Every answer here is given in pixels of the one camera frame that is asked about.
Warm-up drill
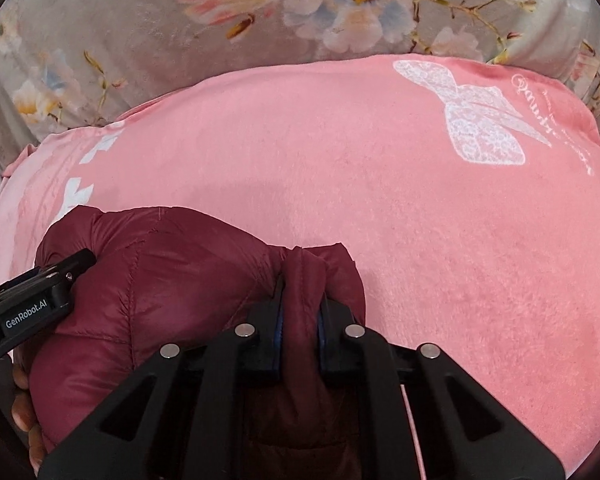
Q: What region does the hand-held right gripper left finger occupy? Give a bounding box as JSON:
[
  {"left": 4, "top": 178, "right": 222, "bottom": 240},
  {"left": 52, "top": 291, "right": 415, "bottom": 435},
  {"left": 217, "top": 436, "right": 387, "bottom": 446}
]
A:
[{"left": 39, "top": 276, "right": 287, "bottom": 480}]

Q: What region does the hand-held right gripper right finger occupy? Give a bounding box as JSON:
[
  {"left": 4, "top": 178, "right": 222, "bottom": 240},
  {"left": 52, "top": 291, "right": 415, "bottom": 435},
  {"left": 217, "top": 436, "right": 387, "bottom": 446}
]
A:
[{"left": 316, "top": 298, "right": 567, "bottom": 480}]

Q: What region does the person's left hand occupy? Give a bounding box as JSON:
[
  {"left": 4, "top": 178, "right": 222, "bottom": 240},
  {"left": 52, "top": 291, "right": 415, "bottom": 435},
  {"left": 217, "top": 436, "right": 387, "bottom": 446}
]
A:
[{"left": 10, "top": 357, "right": 48, "bottom": 476}]

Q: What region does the pink bow print blanket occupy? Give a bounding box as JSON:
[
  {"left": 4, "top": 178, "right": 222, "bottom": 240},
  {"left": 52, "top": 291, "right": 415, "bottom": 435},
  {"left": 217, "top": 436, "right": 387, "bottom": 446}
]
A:
[{"left": 0, "top": 52, "right": 600, "bottom": 480}]

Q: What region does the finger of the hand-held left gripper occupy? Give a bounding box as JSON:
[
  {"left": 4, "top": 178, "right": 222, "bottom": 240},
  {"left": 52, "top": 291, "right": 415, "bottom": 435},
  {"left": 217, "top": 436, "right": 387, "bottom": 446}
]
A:
[{"left": 32, "top": 248, "right": 99, "bottom": 287}]

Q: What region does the grey floral bed sheet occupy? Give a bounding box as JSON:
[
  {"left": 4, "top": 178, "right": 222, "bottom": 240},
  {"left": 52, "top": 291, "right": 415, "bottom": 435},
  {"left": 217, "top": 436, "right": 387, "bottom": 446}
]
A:
[{"left": 0, "top": 0, "right": 600, "bottom": 161}]

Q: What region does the maroon puffer jacket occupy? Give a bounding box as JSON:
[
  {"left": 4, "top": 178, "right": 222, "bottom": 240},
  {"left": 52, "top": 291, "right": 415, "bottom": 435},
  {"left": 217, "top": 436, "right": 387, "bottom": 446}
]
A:
[{"left": 14, "top": 204, "right": 368, "bottom": 480}]

